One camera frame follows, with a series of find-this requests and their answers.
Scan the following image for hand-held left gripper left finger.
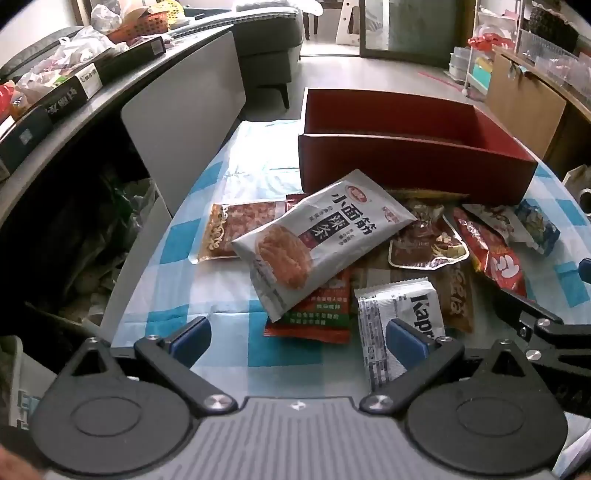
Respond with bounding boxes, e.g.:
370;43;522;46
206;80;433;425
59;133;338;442
69;315;238;415

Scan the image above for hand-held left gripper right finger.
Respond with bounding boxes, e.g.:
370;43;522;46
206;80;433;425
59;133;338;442
360;318;529;415

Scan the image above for small white snack packet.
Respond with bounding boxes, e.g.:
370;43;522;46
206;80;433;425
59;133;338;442
355;277;446;393

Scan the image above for blue snack packet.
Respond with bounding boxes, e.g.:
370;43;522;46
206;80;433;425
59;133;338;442
515;198;561;256

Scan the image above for red white-print snack packet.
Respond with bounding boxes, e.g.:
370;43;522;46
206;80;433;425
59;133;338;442
452;207;527;296

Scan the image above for red and green snack packet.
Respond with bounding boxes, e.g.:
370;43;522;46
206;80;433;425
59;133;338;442
264;270;352;344

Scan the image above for brown tray snack packet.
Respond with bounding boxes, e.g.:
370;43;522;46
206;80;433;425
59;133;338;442
389;203;470;269

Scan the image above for clear red spicy-strip packet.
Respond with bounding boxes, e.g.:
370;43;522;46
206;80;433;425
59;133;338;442
198;199;289;263

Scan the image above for large white-grey snack packet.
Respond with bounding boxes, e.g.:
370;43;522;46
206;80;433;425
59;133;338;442
231;169;417;323

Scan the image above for yellow-brown snack packet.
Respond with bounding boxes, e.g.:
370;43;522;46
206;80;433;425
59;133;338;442
388;187;467;204

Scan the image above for red cardboard box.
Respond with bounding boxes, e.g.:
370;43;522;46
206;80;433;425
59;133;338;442
298;88;539;206

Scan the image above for blue checked tablecloth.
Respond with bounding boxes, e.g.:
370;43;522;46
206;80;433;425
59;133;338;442
111;117;591;480

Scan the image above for dark plastic bag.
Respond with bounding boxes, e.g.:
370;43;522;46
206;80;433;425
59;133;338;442
0;171;158;324

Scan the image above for wooden cabinet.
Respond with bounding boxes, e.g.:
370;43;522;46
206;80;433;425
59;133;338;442
494;41;591;181

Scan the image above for large cardboard box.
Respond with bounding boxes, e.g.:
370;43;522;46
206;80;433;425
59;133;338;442
487;46;568;158

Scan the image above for clear plastic containers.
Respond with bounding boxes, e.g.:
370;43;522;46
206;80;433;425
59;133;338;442
517;0;591;102

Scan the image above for white rack shelf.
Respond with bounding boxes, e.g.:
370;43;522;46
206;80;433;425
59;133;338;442
466;0;522;100

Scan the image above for black box with white label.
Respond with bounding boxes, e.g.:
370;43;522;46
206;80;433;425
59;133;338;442
95;34;167;86
0;108;54;171
44;65;105;123

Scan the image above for glass door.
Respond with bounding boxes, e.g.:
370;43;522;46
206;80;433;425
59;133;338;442
360;0;455;63

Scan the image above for grey sofa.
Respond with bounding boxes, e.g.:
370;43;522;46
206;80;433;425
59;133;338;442
231;0;305;109

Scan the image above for orange plastic basket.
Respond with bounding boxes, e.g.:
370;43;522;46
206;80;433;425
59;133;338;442
108;9;169;44

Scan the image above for white stool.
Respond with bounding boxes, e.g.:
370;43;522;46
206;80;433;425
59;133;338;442
335;0;363;47

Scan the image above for white plastic bag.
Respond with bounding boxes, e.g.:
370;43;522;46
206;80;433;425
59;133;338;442
90;4;123;31

